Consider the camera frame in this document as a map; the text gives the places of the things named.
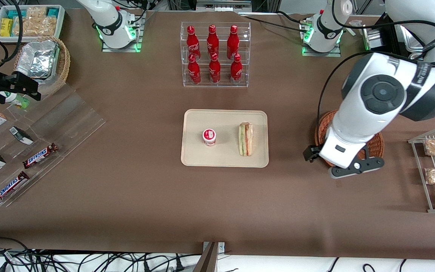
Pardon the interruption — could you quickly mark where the triangle sandwich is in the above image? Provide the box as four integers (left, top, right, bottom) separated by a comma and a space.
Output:
239, 122, 254, 157

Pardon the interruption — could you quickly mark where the brown round wicker basket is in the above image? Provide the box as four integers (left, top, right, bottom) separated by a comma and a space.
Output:
315, 110, 385, 168

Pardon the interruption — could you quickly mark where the tan woven basket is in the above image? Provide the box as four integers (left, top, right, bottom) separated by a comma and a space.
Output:
14, 36, 71, 97

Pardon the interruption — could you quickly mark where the beige plastic tray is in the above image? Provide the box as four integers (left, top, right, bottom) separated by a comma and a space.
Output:
180, 109, 269, 168

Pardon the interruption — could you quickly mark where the green white small bottle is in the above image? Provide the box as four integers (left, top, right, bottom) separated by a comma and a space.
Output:
0, 91, 30, 109

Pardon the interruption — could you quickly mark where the clear acrylic stepped display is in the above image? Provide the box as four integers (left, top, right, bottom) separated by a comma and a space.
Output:
0, 83, 106, 207

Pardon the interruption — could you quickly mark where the yellow snack packet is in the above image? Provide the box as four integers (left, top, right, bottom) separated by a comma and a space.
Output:
0, 18, 14, 37

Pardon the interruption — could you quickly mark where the snickers chocolate bar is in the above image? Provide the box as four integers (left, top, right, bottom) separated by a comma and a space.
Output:
0, 171, 30, 204
22, 143, 59, 169

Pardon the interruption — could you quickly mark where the clear bag of crackers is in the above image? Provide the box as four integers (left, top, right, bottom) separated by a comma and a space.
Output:
13, 7, 57, 37

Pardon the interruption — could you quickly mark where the white plastic bin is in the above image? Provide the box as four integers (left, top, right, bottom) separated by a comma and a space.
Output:
0, 5, 66, 42

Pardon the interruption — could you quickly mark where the red white yogurt cup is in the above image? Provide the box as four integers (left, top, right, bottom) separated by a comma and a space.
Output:
202, 129, 217, 147

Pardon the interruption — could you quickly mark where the red cola bottle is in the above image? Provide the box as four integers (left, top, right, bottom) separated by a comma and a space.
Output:
207, 25, 220, 57
187, 26, 201, 61
230, 54, 243, 85
209, 53, 221, 83
187, 54, 202, 85
227, 25, 239, 60

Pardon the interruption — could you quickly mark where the clear acrylic bottle rack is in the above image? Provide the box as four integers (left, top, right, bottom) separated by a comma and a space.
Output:
180, 22, 251, 88

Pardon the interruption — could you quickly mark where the silver metal box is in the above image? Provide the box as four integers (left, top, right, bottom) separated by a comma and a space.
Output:
361, 25, 383, 57

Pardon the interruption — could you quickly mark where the clear plastic wrapper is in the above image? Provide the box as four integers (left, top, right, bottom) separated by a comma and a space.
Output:
348, 20, 365, 36

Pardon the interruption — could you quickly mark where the steel warmer pan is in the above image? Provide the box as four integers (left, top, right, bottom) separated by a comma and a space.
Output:
402, 23, 425, 53

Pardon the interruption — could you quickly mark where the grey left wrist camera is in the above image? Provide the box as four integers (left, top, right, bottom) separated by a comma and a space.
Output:
328, 158, 385, 179

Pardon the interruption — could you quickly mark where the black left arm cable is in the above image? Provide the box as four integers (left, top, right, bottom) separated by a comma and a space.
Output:
318, 21, 435, 148

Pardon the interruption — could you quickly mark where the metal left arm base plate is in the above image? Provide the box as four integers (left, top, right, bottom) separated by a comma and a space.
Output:
302, 15, 342, 57

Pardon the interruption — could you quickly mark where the silver wire rack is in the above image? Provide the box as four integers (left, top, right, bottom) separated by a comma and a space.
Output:
408, 127, 435, 213

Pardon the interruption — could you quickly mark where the black table cable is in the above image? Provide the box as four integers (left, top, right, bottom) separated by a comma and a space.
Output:
240, 11, 312, 33

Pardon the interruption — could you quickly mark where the metal table bracket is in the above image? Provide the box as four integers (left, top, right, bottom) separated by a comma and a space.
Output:
194, 242, 225, 272

